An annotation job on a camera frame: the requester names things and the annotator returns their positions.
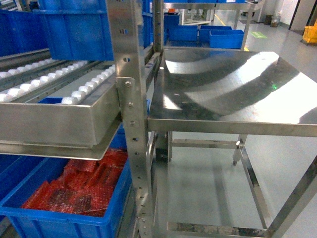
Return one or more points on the blue bin with red bags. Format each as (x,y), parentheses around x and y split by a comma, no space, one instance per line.
(31,223)

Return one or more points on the red bubble wrap bags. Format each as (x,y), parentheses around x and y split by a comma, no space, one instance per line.
(83,188)

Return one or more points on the yellow mop bucket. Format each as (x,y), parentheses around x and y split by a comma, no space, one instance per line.
(310,35)

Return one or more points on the steel flow rack shelf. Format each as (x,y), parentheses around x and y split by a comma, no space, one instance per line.
(84,132)

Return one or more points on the blue bin upper shelf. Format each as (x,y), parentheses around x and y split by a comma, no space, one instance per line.
(80,29)

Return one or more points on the stainless steel side table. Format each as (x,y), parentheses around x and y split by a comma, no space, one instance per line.
(243,93)

